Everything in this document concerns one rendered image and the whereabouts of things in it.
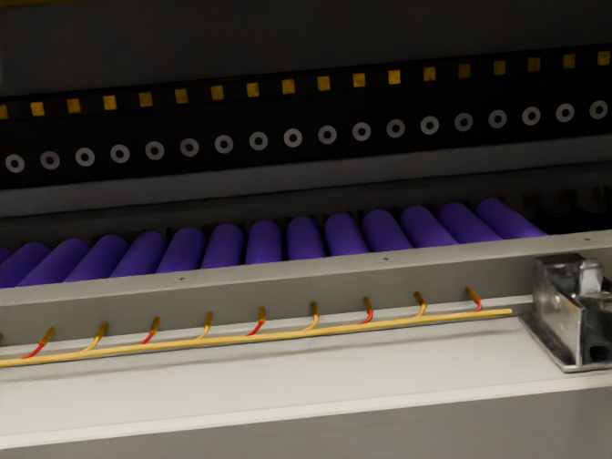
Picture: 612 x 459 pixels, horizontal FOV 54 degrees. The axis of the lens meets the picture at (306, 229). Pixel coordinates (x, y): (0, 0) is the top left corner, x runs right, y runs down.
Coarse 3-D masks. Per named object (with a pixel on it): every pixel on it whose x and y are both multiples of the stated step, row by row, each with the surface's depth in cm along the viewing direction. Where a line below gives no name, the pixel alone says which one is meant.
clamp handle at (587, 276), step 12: (600, 264) 20; (576, 276) 20; (588, 276) 20; (600, 276) 20; (576, 288) 20; (588, 288) 20; (600, 288) 20; (576, 300) 20; (588, 300) 19; (600, 300) 19
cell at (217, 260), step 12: (216, 228) 32; (228, 228) 31; (216, 240) 30; (228, 240) 30; (240, 240) 31; (216, 252) 28; (228, 252) 28; (240, 252) 30; (204, 264) 27; (216, 264) 26; (228, 264) 27; (240, 264) 29
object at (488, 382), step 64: (0, 192) 35; (64, 192) 35; (128, 192) 36; (192, 192) 36; (256, 192) 36; (512, 320) 23; (0, 384) 22; (64, 384) 22; (128, 384) 21; (192, 384) 21; (256, 384) 21; (320, 384) 20; (384, 384) 20; (448, 384) 20; (512, 384) 19; (576, 384) 19; (0, 448) 18; (64, 448) 19; (128, 448) 19; (192, 448) 19; (256, 448) 19; (320, 448) 19; (384, 448) 19; (448, 448) 19; (512, 448) 19; (576, 448) 20
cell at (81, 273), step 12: (108, 240) 31; (120, 240) 32; (96, 252) 29; (108, 252) 30; (120, 252) 31; (84, 264) 28; (96, 264) 28; (108, 264) 29; (72, 276) 26; (84, 276) 26; (96, 276) 27; (108, 276) 28
